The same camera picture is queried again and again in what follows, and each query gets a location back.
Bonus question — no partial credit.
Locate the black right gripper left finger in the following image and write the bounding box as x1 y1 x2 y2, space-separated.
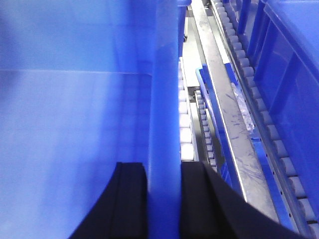
70 162 148 239

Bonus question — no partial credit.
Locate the steel divider rail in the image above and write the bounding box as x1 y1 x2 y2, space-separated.
191 0 279 222

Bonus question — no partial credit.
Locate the blue plastic bin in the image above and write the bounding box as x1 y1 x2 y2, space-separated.
0 0 190 239

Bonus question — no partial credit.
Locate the large blue bin right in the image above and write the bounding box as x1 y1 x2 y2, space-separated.
237 0 319 204

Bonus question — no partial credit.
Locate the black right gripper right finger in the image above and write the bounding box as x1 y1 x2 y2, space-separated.
179 162 302 239

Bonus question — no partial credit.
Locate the right white roller track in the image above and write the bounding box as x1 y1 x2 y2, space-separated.
212 0 319 239

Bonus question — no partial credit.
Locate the left white roller track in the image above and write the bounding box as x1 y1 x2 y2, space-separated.
178 57 198 161

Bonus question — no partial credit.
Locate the white roller track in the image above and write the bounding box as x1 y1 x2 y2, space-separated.
178 57 198 161
212 0 319 239

